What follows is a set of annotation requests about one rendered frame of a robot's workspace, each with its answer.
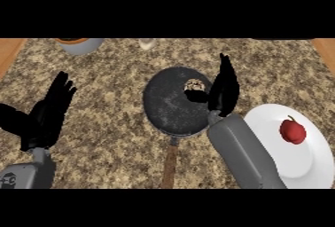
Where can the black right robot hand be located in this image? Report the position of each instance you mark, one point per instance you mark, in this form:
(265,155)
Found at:
(225,91)

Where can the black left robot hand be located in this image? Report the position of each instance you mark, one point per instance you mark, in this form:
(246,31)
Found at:
(44,121)

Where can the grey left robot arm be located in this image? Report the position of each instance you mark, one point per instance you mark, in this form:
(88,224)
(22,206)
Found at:
(39,174)

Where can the tan frosted cupcake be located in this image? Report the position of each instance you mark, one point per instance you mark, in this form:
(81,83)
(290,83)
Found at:
(194,85)

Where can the white round plate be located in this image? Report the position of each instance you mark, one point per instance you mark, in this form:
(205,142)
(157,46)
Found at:
(302,165)

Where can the red apple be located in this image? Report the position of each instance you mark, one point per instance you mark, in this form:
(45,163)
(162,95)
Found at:
(293,131)

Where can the small white cup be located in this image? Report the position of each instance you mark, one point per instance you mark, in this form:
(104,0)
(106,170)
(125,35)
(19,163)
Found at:
(147,43)

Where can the grey bowl with orange rim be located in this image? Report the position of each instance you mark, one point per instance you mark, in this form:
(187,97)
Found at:
(81,47)

